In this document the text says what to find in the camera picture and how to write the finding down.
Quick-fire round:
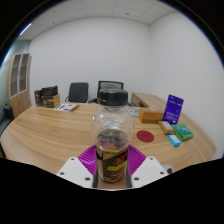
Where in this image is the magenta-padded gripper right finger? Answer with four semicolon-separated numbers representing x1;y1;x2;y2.
126;144;169;189

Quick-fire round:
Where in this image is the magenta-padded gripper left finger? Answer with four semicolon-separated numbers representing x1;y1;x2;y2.
56;144;98;189

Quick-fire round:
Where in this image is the clear drink bottle black cap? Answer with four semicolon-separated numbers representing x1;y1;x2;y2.
91;88;136;184

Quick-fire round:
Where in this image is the flat round red coaster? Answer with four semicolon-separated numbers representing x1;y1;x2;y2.
135;129;155;144

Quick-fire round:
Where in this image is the small blue box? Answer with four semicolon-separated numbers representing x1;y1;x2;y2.
167;134;182;148

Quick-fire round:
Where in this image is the tan snack packet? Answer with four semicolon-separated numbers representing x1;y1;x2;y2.
157;120;175;135

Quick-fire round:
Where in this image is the green flat package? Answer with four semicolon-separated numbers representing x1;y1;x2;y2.
171;123;194;142

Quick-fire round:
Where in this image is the orange cardboard box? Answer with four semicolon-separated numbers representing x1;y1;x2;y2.
138;107;165;125

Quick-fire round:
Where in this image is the green and white leaflet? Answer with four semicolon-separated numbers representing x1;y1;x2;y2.
53;103;80;113

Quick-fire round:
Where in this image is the purple standing pouch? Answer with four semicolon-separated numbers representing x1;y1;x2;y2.
162;94;185;126

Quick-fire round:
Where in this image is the wooden side desk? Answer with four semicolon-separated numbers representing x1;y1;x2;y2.
130;91;168;110

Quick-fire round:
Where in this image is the tan cardboard box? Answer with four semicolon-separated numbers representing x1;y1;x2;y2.
41;93;61;109

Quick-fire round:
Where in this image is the black padded office chair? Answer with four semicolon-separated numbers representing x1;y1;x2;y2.
64;82;90;104

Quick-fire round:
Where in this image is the small dark brown box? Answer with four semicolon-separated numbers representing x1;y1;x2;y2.
33;89;44;108

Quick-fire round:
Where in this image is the wide dark brown box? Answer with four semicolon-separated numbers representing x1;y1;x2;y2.
41;85;59;98

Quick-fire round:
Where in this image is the wooden shelf cabinet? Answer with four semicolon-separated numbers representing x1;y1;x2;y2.
6;53;33;118

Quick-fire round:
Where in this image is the rectangular ceiling light panel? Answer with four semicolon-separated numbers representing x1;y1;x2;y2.
18;22;33;37

